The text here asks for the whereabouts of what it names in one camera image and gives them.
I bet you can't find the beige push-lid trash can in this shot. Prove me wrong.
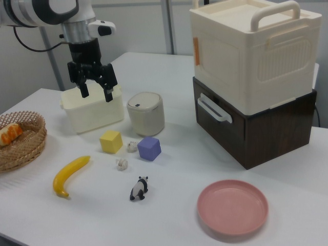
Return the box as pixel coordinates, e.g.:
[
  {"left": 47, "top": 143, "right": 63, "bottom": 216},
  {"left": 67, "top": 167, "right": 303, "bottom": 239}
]
[{"left": 126, "top": 92, "right": 166, "bottom": 137}]

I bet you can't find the white drawer handle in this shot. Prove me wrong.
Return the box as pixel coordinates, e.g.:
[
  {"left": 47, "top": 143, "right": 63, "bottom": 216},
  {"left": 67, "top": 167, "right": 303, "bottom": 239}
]
[{"left": 196, "top": 92, "right": 233, "bottom": 124}]

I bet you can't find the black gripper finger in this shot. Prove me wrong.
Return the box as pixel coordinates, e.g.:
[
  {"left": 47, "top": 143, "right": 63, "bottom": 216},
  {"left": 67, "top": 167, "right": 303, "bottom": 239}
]
[
  {"left": 98, "top": 63, "right": 119, "bottom": 103},
  {"left": 67, "top": 61, "right": 90, "bottom": 98}
]

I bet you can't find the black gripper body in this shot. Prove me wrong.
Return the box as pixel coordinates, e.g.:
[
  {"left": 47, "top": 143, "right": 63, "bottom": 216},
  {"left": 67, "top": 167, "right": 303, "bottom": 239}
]
[{"left": 68, "top": 38, "right": 109, "bottom": 83}]

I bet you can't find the pink plastic plate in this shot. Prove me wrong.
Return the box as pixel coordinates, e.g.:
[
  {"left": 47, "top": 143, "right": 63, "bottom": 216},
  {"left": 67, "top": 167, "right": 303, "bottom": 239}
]
[{"left": 196, "top": 179, "right": 269, "bottom": 236}]

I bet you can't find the orange strip door handle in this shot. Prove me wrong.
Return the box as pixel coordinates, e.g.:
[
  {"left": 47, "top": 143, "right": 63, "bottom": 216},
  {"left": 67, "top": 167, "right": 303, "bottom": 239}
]
[{"left": 192, "top": 37, "right": 200, "bottom": 66}]

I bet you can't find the yellow foam cube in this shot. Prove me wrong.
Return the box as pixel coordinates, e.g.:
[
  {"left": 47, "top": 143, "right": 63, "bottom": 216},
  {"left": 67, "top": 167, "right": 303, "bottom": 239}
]
[{"left": 99, "top": 130, "right": 124, "bottom": 154}]

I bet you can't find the purple foam cube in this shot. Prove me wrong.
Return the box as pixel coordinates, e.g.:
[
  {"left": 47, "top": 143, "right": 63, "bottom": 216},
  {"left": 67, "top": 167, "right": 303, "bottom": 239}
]
[{"left": 137, "top": 136, "right": 162, "bottom": 162}]

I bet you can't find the black white panda figurine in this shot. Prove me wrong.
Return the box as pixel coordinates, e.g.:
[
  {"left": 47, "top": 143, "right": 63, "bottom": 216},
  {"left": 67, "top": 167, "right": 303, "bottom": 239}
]
[{"left": 129, "top": 175, "right": 150, "bottom": 202}]

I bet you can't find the cream storage box with handle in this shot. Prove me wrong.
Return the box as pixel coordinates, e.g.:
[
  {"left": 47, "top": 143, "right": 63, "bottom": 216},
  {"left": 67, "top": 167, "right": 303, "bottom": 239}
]
[{"left": 189, "top": 0, "right": 323, "bottom": 115}]

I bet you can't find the yellow toy banana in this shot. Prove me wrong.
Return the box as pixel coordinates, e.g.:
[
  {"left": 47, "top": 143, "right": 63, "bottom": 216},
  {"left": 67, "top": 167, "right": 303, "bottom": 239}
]
[{"left": 52, "top": 155, "right": 91, "bottom": 198}]

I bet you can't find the grey metal frame post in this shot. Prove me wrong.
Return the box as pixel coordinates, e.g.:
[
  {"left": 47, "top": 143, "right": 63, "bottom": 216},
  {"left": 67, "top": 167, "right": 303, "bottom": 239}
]
[
  {"left": 163, "top": 0, "right": 178, "bottom": 55},
  {"left": 38, "top": 25, "right": 65, "bottom": 91}
]

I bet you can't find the white appliance with handle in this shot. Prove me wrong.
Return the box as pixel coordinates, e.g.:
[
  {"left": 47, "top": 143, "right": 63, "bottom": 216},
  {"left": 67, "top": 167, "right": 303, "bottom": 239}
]
[{"left": 192, "top": 76, "right": 318, "bottom": 170}]

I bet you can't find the toy bread slice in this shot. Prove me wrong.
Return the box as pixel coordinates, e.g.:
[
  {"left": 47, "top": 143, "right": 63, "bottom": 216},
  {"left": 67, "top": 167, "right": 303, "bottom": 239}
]
[{"left": 0, "top": 122, "right": 23, "bottom": 147}]

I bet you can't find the cream open plastic bin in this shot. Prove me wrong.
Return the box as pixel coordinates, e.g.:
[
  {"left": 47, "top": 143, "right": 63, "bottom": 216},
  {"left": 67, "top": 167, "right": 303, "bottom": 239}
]
[{"left": 59, "top": 84, "right": 125, "bottom": 134}]

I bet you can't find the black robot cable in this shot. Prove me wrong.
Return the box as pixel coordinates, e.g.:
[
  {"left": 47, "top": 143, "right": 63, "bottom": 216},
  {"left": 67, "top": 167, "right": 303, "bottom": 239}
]
[{"left": 13, "top": 25, "right": 70, "bottom": 52}]

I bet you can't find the woven wicker basket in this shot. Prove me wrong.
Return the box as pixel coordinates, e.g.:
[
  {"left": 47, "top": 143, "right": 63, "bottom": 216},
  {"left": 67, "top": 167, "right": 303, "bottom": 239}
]
[{"left": 0, "top": 110, "right": 48, "bottom": 173}]

